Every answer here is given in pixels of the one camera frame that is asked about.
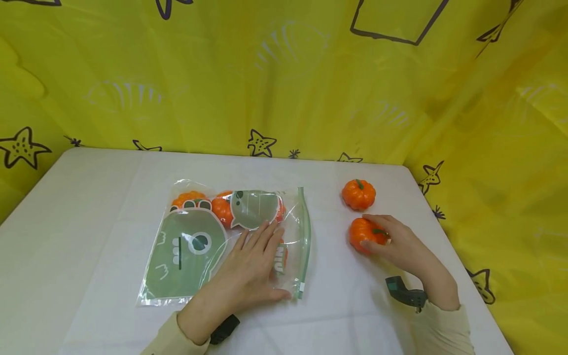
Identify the person's right hand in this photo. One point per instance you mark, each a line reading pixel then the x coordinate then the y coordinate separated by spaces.
pixel 417 259

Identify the person's left hand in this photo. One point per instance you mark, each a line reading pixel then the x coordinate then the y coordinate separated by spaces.
pixel 242 281

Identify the person's left middle finger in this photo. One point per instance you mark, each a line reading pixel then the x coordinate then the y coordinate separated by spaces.
pixel 266 241

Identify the person's left index finger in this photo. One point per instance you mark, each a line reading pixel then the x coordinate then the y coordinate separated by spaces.
pixel 277 246

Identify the person's right thumb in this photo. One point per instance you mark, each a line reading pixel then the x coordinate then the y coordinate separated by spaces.
pixel 375 245

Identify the person's left ring finger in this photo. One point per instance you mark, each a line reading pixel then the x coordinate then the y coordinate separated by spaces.
pixel 255 239

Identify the person's left thumb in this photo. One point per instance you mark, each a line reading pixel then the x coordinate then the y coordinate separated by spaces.
pixel 277 296

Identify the person's right index finger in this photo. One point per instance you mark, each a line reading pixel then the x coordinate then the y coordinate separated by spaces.
pixel 381 222

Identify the person's left little finger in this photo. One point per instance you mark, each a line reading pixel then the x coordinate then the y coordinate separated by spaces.
pixel 239 244

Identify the small orange toy pumpkin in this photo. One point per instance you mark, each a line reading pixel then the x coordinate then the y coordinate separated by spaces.
pixel 361 234
pixel 358 195
pixel 280 209
pixel 221 209
pixel 188 198

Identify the clear zip bag dinosaur print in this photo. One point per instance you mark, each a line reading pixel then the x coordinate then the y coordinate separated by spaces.
pixel 186 256

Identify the person's left forearm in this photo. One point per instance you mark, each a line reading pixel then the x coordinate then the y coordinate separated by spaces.
pixel 177 337

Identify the person's right forearm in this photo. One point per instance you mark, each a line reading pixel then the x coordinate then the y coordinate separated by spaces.
pixel 443 330

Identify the black wrist band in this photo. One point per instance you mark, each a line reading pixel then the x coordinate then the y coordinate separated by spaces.
pixel 224 329
pixel 406 295

